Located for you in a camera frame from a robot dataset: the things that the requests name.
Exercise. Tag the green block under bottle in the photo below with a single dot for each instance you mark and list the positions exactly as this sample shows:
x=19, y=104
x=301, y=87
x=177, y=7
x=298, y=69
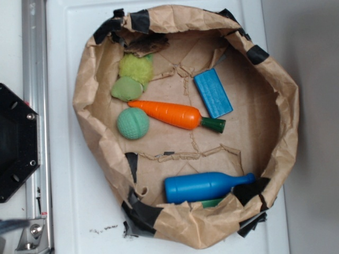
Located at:
x=211, y=202

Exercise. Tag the orange toy carrot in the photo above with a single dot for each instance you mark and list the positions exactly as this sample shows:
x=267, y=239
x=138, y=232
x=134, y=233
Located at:
x=182, y=116

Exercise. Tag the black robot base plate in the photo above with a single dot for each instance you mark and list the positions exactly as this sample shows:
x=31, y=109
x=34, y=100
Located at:
x=19, y=143

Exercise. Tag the blue wooden block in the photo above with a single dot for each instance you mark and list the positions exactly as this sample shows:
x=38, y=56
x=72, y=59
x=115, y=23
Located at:
x=213, y=93

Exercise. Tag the green dimpled ball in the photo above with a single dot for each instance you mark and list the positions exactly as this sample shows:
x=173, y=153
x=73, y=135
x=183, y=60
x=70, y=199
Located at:
x=133, y=123

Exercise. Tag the yellow-green plush toy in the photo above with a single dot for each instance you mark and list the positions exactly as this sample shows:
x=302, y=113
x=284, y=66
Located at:
x=133, y=77

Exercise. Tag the white tray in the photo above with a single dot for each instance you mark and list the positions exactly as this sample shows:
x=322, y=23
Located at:
x=86, y=215

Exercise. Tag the blue plastic toy bottle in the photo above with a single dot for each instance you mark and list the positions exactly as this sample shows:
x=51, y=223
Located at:
x=202, y=187

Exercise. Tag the brown paper bag bin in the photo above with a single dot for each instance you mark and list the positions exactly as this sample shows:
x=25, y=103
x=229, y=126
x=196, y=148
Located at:
x=261, y=132

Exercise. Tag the aluminium rail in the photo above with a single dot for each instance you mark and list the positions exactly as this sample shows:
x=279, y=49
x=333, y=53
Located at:
x=35, y=92

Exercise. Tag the metal corner bracket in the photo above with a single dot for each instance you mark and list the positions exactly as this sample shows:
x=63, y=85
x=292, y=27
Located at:
x=34, y=237

